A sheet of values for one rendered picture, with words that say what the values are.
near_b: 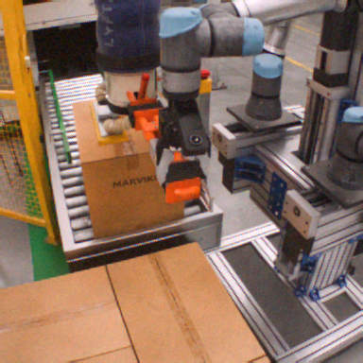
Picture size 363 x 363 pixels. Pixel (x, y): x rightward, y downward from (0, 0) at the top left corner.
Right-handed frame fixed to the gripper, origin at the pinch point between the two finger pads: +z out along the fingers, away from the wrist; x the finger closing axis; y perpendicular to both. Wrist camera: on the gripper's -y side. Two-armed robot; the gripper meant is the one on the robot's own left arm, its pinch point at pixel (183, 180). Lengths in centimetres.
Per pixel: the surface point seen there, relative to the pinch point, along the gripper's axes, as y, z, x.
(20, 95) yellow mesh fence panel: 124, 22, 50
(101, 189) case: 58, 40, 16
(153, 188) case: 59, 44, -4
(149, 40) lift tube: 51, -17, -4
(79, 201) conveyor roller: 90, 68, 27
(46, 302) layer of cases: 30, 67, 45
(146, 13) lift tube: 51, -26, -3
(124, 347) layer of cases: 5, 68, 19
